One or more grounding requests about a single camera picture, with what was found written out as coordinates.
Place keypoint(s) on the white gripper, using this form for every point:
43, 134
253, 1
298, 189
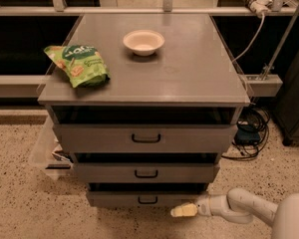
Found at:
203, 205

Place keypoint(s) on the grey bottom drawer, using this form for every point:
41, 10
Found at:
140, 198

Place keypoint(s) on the grey drawer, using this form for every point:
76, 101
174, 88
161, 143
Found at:
140, 198
146, 172
149, 138

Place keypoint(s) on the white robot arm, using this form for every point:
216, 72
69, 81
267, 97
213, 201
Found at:
240, 206

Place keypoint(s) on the grey drawer cabinet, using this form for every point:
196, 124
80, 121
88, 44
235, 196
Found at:
190, 80

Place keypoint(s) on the grey middle drawer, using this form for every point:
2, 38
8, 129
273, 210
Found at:
146, 172

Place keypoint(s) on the grey top drawer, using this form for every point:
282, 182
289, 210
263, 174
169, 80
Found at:
149, 138

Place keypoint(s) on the dark cabinet at right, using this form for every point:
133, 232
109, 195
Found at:
286, 112

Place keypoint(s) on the white paper bowl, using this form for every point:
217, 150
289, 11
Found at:
143, 42

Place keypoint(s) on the green snack bag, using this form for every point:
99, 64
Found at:
83, 65

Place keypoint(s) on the white power strip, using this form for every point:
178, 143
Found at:
257, 6

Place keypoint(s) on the metal diagonal rod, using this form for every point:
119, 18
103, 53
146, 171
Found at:
276, 7

